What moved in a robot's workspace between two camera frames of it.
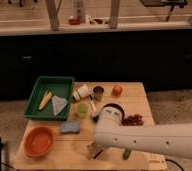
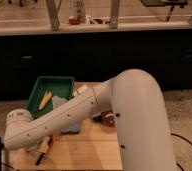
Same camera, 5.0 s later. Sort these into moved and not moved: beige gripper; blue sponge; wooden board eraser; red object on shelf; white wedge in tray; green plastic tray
Moved: wooden board eraser; beige gripper
Not moved: blue sponge; white wedge in tray; red object on shelf; green plastic tray
